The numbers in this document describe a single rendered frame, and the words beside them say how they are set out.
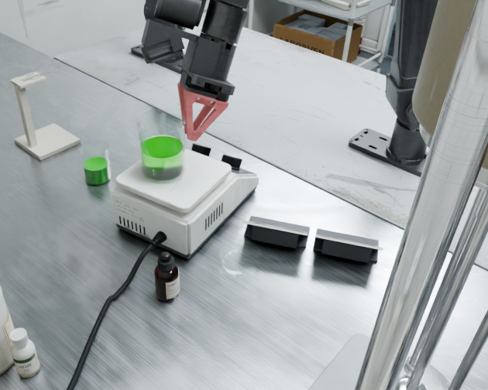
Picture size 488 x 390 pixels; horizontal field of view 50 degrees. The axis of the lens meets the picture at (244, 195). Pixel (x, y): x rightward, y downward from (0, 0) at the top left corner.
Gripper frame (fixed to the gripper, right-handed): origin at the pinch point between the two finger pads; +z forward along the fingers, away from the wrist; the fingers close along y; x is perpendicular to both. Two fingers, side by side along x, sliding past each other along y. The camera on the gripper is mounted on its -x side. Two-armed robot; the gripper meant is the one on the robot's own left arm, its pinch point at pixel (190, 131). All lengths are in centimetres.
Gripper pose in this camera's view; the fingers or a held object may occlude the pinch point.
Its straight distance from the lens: 82.8
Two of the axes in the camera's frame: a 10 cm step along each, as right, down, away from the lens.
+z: -3.1, 9.1, 2.8
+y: 2.6, 3.7, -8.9
